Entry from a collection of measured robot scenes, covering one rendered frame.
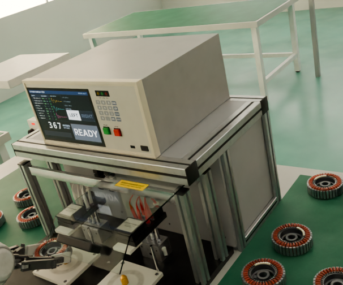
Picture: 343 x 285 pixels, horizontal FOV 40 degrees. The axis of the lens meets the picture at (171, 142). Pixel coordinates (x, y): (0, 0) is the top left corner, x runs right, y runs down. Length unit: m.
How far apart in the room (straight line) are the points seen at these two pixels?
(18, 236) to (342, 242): 1.09
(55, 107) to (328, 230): 0.85
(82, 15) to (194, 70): 6.35
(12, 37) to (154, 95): 5.69
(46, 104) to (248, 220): 0.68
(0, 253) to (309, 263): 0.78
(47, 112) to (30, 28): 5.59
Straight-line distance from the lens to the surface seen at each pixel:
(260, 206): 1.49
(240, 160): 1.34
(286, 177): 1.72
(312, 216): 1.51
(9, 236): 1.84
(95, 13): 7.80
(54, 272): 1.50
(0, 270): 1.09
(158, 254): 1.39
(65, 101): 1.32
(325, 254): 1.37
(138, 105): 1.14
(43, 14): 7.13
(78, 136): 1.35
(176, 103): 1.24
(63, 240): 1.10
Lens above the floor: 1.63
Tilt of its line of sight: 24 degrees down
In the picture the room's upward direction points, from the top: 14 degrees counter-clockwise
